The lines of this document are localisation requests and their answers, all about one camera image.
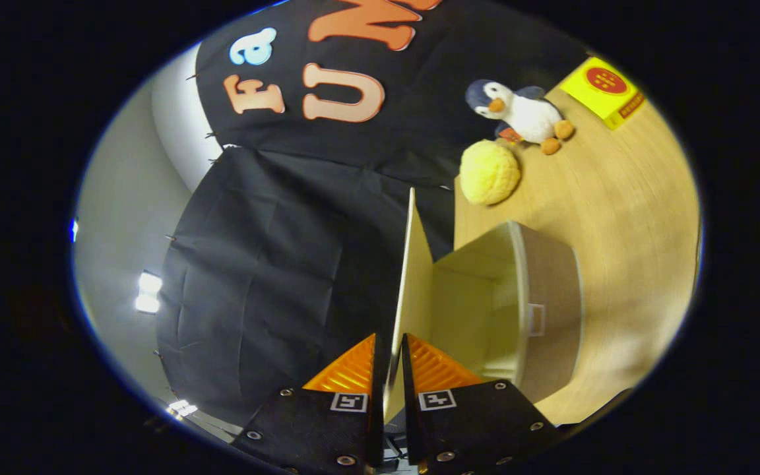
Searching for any yellow book with red circle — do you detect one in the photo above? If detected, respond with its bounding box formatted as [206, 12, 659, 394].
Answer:
[559, 57, 647, 131]

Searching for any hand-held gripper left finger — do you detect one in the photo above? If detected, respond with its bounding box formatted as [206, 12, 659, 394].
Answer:
[232, 333, 384, 475]

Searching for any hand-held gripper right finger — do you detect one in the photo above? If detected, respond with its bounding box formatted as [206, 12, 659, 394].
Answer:
[401, 333, 562, 475]

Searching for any yellow plush ball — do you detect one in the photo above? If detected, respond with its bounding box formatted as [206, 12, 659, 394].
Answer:
[459, 139, 522, 206]

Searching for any penguin plush toy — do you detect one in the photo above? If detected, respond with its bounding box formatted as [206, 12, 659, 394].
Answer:
[464, 79, 576, 156]

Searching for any beige fabric storage box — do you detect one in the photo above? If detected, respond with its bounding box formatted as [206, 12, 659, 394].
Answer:
[383, 187, 583, 424]

